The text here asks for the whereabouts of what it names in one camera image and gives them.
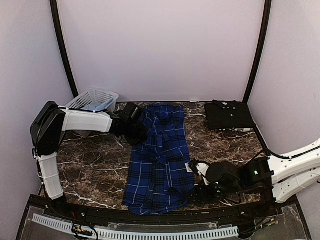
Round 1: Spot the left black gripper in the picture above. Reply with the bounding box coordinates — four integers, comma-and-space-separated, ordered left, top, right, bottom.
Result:
123, 120, 149, 146

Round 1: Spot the blue plaid long sleeve shirt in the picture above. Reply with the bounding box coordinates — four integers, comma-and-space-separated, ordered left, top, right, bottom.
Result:
122, 103, 195, 215

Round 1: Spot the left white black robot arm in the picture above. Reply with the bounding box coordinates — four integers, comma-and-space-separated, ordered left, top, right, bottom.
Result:
30, 101, 148, 218

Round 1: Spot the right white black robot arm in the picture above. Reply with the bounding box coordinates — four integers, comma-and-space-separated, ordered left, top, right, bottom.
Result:
187, 140, 320, 217

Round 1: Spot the light blue shirt in basket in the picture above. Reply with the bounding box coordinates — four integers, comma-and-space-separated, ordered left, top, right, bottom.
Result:
81, 98, 114, 112

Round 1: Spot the white plastic mesh basket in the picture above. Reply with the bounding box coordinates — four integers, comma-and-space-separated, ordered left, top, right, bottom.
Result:
65, 87, 119, 112

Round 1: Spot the folded black shirt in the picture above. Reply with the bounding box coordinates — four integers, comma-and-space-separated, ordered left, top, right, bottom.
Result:
204, 100, 256, 131

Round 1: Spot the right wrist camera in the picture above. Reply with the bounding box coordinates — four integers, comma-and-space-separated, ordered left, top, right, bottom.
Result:
188, 159, 210, 186

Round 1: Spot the white slotted cable duct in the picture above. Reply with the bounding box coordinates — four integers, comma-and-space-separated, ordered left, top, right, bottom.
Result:
32, 213, 239, 240

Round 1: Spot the left black frame post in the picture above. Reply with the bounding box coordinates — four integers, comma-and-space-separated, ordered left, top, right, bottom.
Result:
49, 0, 79, 98

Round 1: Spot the black frame post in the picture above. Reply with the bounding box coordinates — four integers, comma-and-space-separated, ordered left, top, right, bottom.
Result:
242, 0, 272, 104
49, 0, 79, 98

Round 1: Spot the right black frame post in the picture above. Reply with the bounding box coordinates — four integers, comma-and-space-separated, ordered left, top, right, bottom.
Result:
242, 0, 272, 104

